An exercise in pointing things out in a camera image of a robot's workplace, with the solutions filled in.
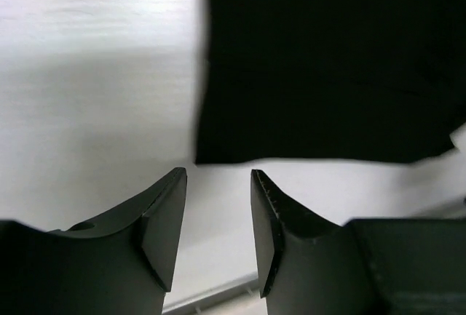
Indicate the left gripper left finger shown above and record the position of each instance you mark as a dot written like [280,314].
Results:
[119,262]

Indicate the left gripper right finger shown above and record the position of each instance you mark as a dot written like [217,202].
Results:
[306,264]

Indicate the black skirt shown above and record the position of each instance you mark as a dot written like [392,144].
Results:
[370,80]

